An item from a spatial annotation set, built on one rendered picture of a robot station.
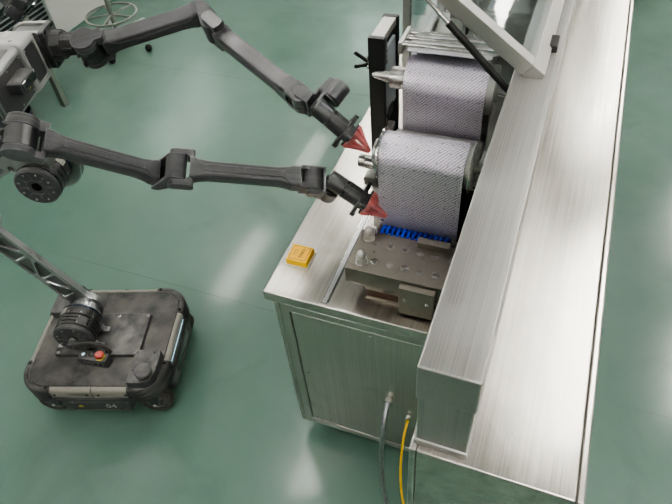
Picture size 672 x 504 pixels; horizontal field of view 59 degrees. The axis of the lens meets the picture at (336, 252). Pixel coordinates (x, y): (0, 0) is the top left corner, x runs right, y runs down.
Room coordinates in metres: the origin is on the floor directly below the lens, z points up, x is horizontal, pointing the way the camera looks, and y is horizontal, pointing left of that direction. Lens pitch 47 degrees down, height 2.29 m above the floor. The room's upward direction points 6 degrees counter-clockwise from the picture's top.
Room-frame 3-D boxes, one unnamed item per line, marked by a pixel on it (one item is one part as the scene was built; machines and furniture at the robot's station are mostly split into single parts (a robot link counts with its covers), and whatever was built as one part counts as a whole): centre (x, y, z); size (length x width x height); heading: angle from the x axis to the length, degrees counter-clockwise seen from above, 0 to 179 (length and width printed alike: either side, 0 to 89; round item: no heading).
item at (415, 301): (1.01, -0.21, 0.96); 0.10 x 0.03 x 0.11; 65
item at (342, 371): (2.16, -0.61, 0.43); 2.52 x 0.64 x 0.86; 155
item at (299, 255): (1.29, 0.11, 0.91); 0.07 x 0.07 x 0.02; 65
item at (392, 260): (1.10, -0.23, 1.00); 0.40 x 0.16 x 0.06; 65
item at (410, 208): (1.23, -0.25, 1.10); 0.23 x 0.01 x 0.18; 65
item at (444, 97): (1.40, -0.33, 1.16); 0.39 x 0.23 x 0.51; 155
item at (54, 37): (1.79, 0.77, 1.45); 0.09 x 0.08 x 0.12; 173
